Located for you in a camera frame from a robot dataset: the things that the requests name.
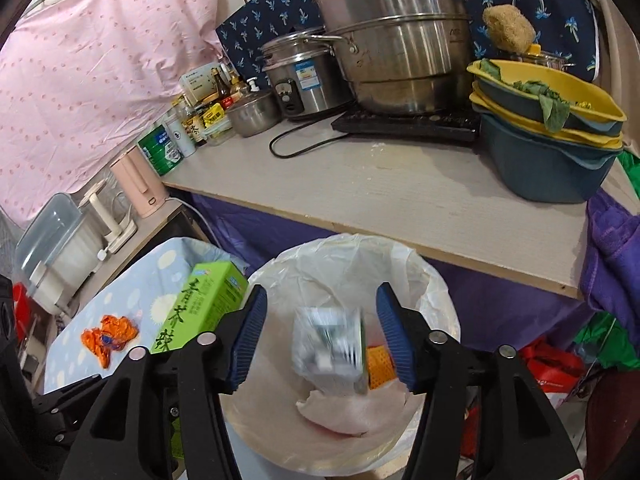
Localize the dark sauce bottle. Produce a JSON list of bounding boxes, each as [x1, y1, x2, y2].
[[210, 67, 232, 106]]

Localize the black induction cooker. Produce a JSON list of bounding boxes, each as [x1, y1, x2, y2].
[[330, 104, 483, 143]]

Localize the pink electric kettle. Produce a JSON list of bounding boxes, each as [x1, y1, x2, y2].
[[110, 146, 168, 219]]

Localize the green plastic bag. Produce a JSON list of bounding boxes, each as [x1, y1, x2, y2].
[[570, 310, 640, 373]]

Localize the red plastic bag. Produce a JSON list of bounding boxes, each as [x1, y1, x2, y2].
[[520, 337, 586, 393]]

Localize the purple cloth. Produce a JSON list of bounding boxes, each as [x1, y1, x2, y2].
[[190, 190, 591, 361]]

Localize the red plastic basin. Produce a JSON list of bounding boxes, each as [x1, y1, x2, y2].
[[12, 282, 33, 343]]

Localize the stainless steel bowl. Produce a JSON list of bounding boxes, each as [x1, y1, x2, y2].
[[226, 91, 282, 138]]

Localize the large orange foam net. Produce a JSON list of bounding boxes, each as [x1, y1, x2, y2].
[[367, 344, 401, 388]]

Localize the dark green white carton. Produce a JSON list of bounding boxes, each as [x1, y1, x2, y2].
[[292, 306, 369, 393]]

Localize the waste bin with white bag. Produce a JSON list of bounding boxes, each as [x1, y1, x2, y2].
[[218, 232, 461, 478]]

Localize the loofah sponge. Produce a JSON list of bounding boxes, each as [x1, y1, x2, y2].
[[482, 4, 537, 53]]

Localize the pink dotted curtain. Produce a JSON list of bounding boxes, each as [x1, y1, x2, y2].
[[0, 0, 236, 221]]

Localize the green tin can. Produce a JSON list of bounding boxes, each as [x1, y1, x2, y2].
[[137, 124, 183, 177]]

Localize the white paper towel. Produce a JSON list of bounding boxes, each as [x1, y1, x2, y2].
[[296, 380, 416, 437]]

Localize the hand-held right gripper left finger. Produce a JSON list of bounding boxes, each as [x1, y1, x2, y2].
[[60, 284, 268, 480]]

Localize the white container grey lid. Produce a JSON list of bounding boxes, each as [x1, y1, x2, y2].
[[14, 192, 108, 313]]

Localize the green vegetable leaves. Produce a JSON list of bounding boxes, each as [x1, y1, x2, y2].
[[480, 59, 571, 133]]

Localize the yellow plastic basin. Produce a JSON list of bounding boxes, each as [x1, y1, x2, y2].
[[470, 82, 626, 150], [466, 59, 628, 123]]

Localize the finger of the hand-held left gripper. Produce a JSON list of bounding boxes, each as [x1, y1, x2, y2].
[[31, 374, 108, 443]]

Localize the crumpled orange snack wrapper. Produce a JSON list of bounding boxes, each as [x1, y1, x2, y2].
[[81, 314, 139, 369]]

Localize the light green drink carton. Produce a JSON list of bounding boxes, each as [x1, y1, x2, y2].
[[150, 261, 249, 356]]

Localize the silver rice cooker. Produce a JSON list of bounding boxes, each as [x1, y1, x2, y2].
[[260, 27, 353, 121]]

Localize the white green box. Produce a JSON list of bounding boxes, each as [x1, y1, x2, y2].
[[180, 62, 223, 106]]

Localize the clear plastic food container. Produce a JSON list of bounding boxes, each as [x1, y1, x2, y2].
[[205, 120, 236, 147]]

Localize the large steel steamer pot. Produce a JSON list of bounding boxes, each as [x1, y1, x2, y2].
[[306, 0, 488, 116]]

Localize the blue plastic basin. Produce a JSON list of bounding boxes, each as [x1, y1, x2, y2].
[[472, 105, 626, 204]]

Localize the purple towel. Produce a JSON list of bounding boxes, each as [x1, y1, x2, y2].
[[582, 187, 640, 318]]

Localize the dark blue patterned cloth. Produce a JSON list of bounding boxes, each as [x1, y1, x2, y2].
[[216, 0, 601, 91]]

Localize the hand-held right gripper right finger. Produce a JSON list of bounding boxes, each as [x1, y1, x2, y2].
[[376, 282, 583, 480]]

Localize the black power cable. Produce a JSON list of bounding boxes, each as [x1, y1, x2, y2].
[[269, 120, 346, 160]]

